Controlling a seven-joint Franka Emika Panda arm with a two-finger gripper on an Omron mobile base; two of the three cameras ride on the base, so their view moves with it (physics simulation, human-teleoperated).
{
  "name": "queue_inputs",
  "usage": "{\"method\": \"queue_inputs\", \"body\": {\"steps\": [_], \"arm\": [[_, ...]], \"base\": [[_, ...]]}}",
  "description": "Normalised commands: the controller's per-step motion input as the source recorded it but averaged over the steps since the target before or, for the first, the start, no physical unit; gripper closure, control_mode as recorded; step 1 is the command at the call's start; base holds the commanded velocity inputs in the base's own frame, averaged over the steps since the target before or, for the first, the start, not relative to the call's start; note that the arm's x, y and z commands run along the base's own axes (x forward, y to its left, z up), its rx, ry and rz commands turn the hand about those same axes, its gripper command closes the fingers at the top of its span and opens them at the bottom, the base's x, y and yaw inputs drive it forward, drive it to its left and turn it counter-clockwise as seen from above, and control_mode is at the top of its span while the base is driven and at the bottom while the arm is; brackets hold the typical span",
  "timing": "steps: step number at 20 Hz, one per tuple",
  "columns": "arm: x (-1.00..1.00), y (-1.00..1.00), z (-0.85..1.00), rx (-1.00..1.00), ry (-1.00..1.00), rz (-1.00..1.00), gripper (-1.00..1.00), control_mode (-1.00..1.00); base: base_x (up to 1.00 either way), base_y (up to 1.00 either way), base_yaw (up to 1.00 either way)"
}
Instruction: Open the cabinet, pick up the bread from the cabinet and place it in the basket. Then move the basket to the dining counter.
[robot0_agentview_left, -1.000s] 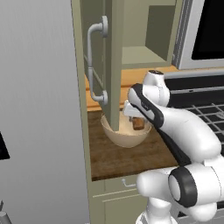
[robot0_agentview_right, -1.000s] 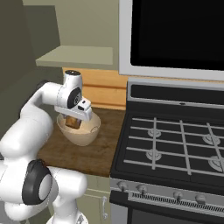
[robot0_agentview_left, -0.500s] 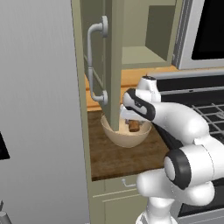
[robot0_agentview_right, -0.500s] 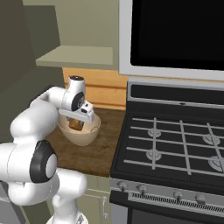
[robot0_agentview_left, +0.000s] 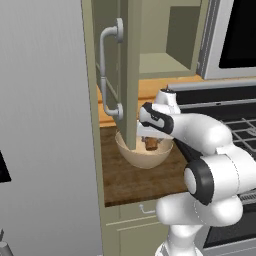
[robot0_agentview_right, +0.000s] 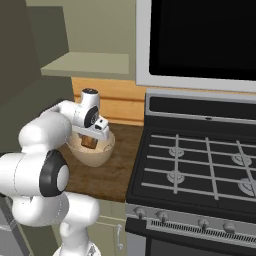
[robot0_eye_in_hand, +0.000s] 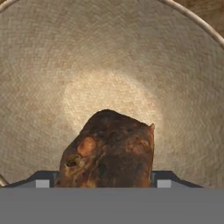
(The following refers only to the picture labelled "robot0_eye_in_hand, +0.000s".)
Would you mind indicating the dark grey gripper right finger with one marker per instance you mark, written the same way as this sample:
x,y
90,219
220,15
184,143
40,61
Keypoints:
x,y
166,178

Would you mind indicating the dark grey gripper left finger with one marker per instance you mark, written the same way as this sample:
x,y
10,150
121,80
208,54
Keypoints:
x,y
43,178

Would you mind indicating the brown crusty bread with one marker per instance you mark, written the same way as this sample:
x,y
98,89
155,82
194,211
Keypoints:
x,y
110,151

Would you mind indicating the beige woven basket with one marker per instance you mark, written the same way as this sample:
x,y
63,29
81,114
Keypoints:
x,y
110,58

